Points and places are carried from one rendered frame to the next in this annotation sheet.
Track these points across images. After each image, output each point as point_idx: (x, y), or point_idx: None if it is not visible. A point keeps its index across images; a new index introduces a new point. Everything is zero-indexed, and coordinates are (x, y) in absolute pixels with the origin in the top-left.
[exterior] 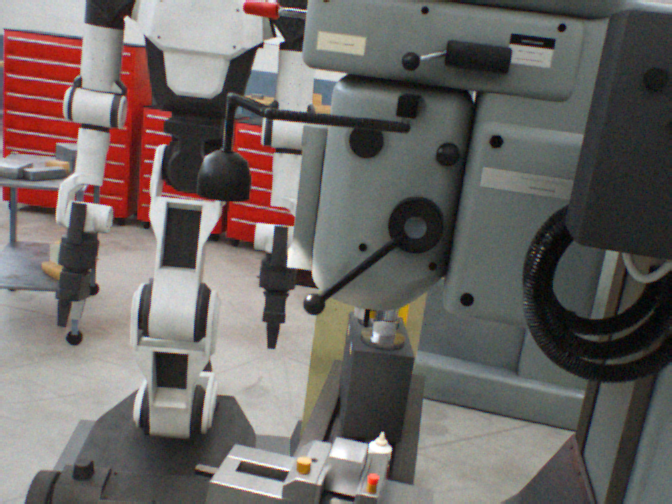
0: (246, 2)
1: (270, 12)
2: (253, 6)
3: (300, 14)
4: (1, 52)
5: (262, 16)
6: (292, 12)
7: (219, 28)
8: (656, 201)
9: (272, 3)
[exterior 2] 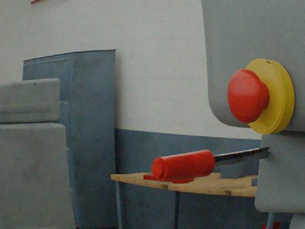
0: (167, 161)
1: (207, 169)
2: (182, 165)
3: (238, 159)
4: None
5: (188, 178)
6: (229, 159)
7: None
8: None
9: (204, 153)
